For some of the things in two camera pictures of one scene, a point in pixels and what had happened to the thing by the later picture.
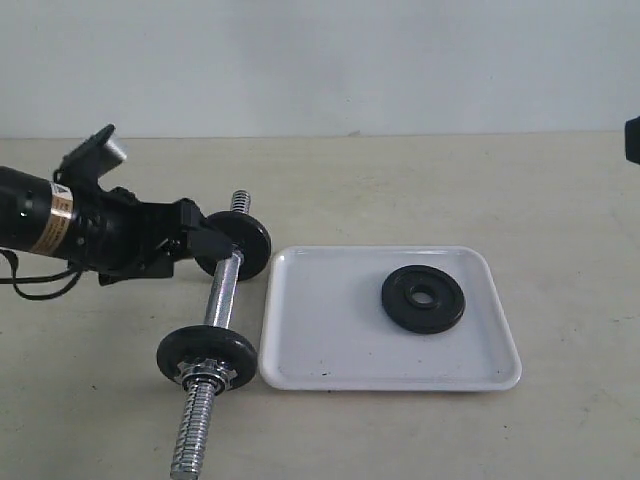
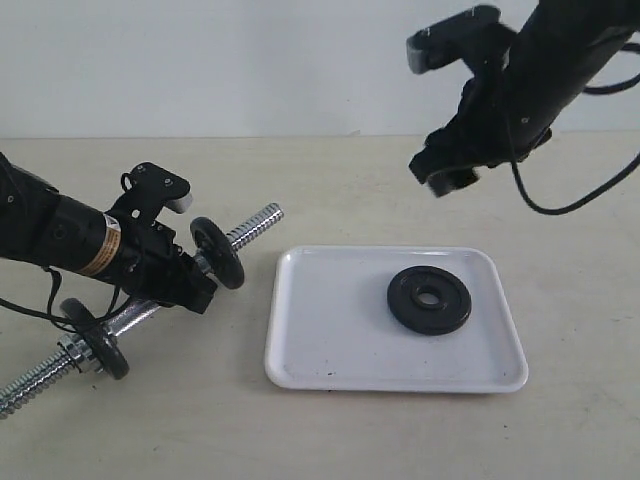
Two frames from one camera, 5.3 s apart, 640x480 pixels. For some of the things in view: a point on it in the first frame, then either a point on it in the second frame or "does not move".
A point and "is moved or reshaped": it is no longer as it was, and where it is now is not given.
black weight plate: [422, 299] does not move
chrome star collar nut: [205, 375] -> [78, 352]
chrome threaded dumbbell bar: [197, 410] -> [73, 352]
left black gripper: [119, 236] -> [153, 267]
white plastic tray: [326, 328] does not move
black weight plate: [198, 343] -> [96, 339]
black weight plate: [248, 234] is moved or reshaped
